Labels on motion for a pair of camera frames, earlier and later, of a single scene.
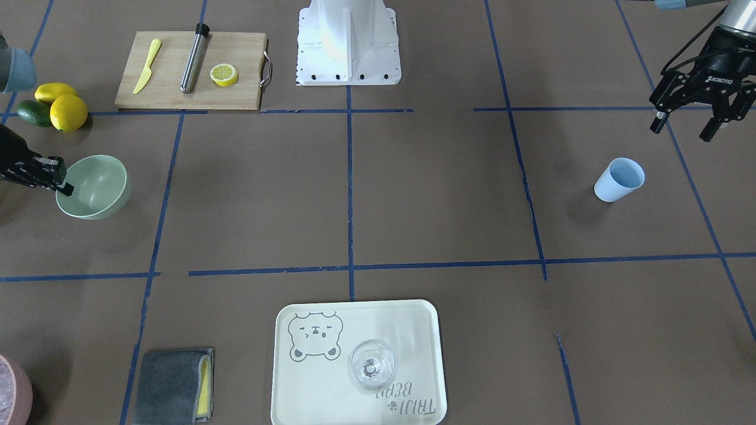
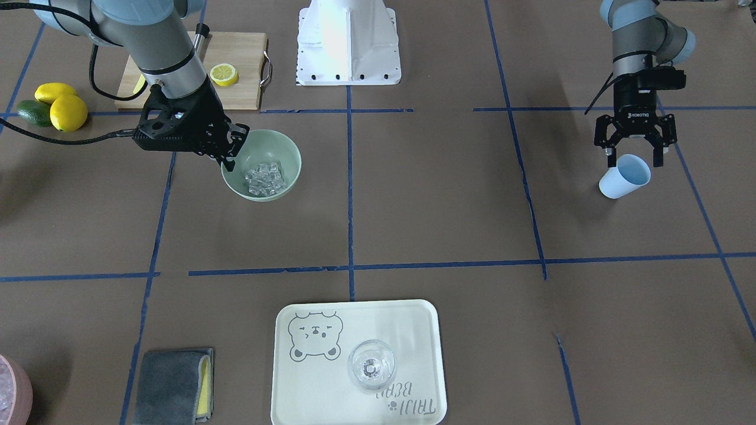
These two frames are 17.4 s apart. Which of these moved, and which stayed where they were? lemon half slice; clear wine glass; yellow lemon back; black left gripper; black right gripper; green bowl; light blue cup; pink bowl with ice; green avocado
Moved: green bowl; black left gripper; black right gripper
Stayed: clear wine glass; green avocado; light blue cup; yellow lemon back; pink bowl with ice; lemon half slice
